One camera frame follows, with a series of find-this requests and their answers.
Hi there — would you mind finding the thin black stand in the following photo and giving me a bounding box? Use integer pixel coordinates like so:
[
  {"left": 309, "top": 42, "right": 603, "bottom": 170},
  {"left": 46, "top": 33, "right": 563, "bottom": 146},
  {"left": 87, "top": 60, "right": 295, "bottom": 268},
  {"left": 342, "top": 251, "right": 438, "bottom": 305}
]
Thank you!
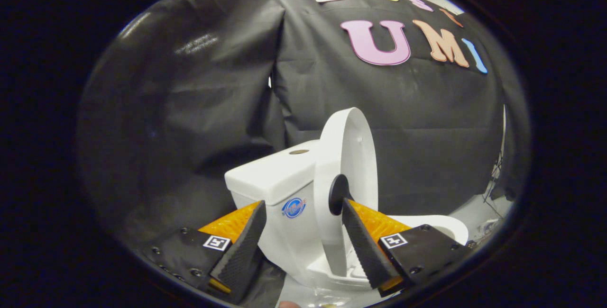
[{"left": 483, "top": 149, "right": 506, "bottom": 205}]

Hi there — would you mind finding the white toilet lid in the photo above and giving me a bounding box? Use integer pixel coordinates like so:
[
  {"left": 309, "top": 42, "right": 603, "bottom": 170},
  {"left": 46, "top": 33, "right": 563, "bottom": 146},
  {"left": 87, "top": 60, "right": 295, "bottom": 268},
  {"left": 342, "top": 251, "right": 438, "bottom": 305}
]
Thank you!
[{"left": 313, "top": 108, "right": 379, "bottom": 276}]

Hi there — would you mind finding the white toilet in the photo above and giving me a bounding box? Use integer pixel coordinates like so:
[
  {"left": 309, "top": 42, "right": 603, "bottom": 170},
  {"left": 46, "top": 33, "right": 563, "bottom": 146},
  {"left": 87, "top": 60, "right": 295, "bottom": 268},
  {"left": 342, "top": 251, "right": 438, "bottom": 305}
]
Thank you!
[{"left": 224, "top": 140, "right": 469, "bottom": 292}]

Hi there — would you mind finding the black backdrop cloth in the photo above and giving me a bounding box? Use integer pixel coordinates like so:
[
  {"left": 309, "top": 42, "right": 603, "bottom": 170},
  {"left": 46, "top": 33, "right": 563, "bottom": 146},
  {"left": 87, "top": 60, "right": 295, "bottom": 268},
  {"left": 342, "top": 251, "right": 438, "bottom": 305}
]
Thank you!
[{"left": 78, "top": 0, "right": 529, "bottom": 301}]

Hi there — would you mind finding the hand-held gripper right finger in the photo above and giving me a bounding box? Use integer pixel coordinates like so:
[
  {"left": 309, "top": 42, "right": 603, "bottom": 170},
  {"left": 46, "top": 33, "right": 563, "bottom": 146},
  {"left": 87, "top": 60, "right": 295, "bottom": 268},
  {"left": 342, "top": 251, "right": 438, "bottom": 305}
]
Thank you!
[{"left": 341, "top": 198, "right": 468, "bottom": 298}]

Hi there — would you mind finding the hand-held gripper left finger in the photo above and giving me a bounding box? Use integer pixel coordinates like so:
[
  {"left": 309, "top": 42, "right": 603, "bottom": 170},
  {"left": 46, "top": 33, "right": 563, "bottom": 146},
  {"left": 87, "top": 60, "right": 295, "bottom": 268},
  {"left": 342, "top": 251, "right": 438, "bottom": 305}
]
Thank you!
[{"left": 142, "top": 200, "right": 267, "bottom": 299}]

